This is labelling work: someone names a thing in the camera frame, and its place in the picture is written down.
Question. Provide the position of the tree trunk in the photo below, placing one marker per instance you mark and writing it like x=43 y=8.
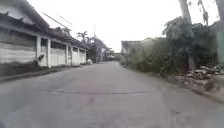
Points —
x=185 y=11

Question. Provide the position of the grey concrete road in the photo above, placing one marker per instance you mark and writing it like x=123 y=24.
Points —
x=103 y=100

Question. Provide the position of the pile of rubble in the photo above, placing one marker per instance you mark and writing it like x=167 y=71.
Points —
x=203 y=75

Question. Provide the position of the dark kerb strip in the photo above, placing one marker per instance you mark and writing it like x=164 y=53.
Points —
x=30 y=74

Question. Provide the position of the overgrown bushes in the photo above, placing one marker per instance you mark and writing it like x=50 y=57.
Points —
x=180 y=46

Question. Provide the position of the row of trees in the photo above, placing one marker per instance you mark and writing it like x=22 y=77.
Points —
x=96 y=50

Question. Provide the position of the low building with dark roof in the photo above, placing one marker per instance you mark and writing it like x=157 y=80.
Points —
x=131 y=45

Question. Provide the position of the long building with white pillars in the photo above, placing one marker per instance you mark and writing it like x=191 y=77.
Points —
x=20 y=50

